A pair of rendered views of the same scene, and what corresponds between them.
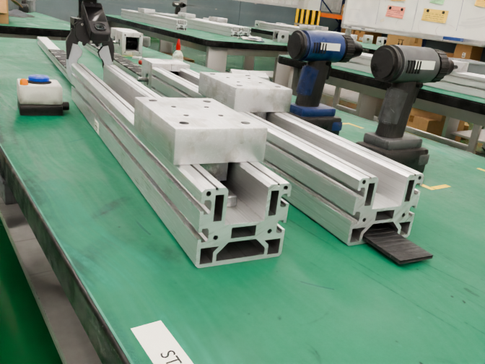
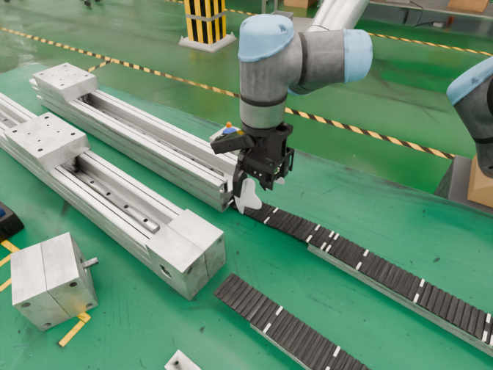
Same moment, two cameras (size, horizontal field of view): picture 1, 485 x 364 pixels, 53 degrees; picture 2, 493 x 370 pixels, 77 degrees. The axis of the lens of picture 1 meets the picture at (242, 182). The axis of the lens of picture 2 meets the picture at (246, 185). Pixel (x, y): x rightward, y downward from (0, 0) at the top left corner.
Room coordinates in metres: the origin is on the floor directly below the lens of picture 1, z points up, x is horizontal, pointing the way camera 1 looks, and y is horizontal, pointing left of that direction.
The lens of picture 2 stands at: (1.62, 0.20, 1.30)
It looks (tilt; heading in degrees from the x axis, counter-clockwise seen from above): 43 degrees down; 156
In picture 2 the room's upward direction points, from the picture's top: straight up
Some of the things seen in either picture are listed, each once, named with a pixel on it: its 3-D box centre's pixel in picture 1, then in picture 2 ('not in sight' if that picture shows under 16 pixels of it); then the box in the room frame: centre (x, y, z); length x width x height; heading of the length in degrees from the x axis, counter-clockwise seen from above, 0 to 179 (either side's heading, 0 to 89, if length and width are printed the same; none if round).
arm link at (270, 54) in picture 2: not in sight; (266, 60); (1.21, 0.41, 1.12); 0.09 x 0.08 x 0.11; 75
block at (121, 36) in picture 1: (125, 42); not in sight; (2.16, 0.57, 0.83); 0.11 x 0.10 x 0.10; 122
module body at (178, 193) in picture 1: (138, 125); (123, 127); (0.80, 0.19, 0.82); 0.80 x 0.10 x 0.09; 29
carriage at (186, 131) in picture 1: (194, 137); (68, 85); (0.58, 0.06, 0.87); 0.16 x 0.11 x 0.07; 29
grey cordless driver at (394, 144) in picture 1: (411, 111); not in sight; (0.86, -0.28, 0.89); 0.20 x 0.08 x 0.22; 125
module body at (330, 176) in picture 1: (239, 124); (59, 161); (0.89, 0.02, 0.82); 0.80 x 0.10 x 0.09; 29
